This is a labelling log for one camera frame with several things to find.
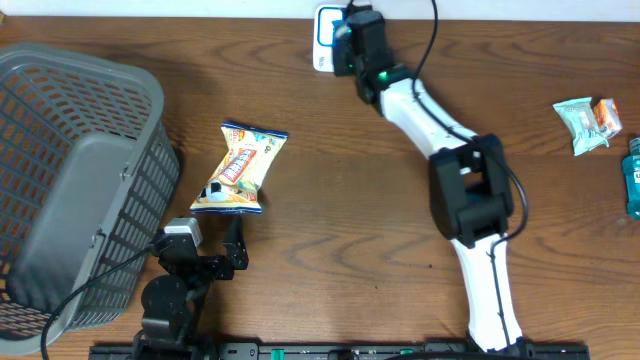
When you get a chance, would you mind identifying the yellow snack bag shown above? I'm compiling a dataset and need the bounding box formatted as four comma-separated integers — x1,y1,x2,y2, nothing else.
190,122,289,215

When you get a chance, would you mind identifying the teal tissue packet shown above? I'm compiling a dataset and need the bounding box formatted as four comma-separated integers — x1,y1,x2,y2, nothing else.
553,97,609,156

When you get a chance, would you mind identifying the small orange box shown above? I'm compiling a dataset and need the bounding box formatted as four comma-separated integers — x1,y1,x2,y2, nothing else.
593,98,622,139

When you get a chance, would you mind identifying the blue mouthwash bottle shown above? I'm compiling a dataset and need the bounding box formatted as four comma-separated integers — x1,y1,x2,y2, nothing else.
622,137,640,220

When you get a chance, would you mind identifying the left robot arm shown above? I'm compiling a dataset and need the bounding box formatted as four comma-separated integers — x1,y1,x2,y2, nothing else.
131,215,249,359

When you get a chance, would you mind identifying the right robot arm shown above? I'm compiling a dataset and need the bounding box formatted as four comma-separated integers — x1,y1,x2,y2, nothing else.
332,18,525,356

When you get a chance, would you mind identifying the white barcode scanner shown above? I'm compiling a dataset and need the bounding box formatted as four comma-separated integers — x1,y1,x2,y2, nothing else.
312,4,346,73

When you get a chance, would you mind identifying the grey plastic basket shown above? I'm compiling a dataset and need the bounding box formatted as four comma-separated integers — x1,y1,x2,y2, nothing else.
1,43,180,356

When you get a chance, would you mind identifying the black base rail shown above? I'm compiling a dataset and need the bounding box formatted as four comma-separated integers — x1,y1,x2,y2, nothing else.
88,341,591,360

